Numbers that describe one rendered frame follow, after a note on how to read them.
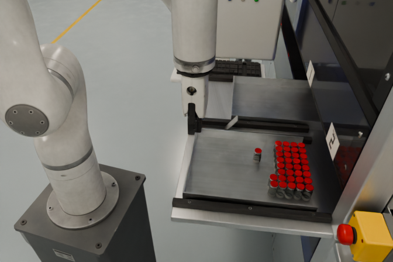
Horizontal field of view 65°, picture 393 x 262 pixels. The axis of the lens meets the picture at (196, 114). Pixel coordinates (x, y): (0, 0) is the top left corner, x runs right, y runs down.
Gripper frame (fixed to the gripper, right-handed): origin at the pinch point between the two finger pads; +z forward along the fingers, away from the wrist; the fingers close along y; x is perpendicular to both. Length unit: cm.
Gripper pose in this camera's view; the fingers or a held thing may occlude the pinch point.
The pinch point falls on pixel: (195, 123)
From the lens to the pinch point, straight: 72.5
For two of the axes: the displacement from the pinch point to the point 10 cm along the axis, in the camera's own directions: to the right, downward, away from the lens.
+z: 0.0, 7.8, 6.2
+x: -9.9, -0.7, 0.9
